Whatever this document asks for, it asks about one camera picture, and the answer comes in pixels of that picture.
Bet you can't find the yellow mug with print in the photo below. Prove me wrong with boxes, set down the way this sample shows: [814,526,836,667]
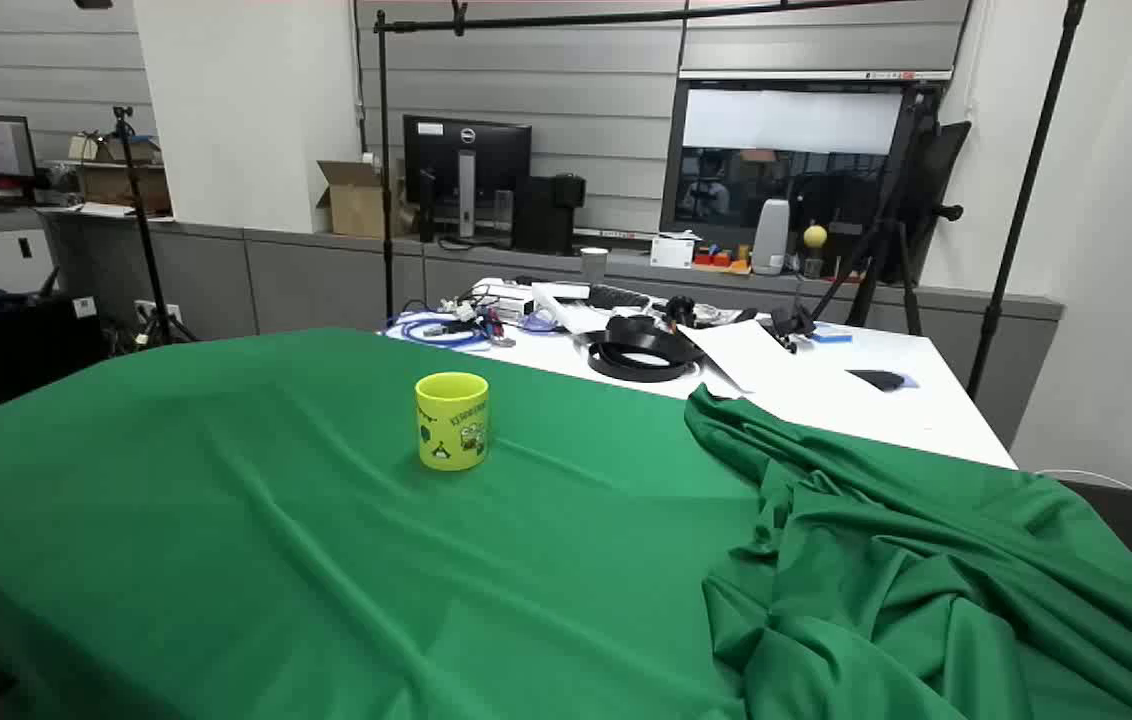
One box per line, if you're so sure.
[414,367,491,476]

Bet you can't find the white handheld gadget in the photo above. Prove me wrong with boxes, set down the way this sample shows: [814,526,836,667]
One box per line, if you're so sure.
[469,275,574,337]

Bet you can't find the black computer box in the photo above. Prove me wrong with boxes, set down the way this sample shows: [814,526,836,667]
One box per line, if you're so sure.
[509,173,590,254]

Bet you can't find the small white box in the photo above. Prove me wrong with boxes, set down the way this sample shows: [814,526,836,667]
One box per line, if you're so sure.
[647,226,700,270]

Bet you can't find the white paper sheet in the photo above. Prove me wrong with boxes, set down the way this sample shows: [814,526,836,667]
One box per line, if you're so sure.
[683,315,861,399]

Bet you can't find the black computer monitor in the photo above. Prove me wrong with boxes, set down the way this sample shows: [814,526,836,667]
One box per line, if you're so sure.
[400,112,535,242]

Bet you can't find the white upright speaker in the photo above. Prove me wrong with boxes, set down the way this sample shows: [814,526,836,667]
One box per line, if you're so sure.
[754,197,795,275]

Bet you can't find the open cardboard box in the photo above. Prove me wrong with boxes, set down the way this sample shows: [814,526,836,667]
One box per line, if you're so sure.
[311,155,393,242]

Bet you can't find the dark framed window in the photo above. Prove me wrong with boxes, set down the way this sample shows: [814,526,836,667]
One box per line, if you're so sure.
[662,74,948,270]

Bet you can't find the black flat mouse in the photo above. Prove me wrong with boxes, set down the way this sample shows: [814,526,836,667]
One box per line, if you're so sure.
[847,364,919,397]

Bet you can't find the green cloth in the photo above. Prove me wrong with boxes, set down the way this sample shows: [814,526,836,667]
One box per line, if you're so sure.
[0,323,1132,720]

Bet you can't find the black tripod with panel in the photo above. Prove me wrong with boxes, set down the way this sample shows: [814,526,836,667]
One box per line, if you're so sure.
[808,90,975,337]

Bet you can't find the brown cardboard box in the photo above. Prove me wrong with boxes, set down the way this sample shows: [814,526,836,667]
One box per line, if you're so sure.
[74,155,177,221]

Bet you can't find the black light stand pole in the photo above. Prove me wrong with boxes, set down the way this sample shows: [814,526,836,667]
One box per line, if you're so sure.
[964,0,1091,403]

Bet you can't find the black cabinet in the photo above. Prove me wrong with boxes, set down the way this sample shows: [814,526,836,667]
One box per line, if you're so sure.
[0,292,110,433]

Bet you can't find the blue cable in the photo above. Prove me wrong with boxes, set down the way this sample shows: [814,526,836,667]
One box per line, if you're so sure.
[395,307,499,353]

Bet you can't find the black camera tripod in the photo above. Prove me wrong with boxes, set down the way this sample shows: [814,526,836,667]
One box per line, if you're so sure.
[110,103,198,353]

